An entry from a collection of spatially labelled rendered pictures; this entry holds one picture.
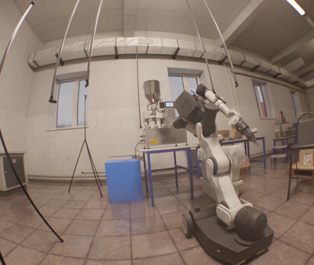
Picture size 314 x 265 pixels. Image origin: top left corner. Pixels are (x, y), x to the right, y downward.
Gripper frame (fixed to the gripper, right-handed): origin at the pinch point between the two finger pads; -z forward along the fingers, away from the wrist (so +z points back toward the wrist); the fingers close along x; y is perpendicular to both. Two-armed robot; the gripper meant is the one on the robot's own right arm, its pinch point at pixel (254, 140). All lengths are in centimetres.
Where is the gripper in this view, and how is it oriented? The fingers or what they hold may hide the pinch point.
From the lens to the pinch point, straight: 111.2
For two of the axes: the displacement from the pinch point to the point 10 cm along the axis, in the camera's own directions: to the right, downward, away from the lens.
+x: 7.6, 2.8, 5.9
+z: -3.0, -6.6, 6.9
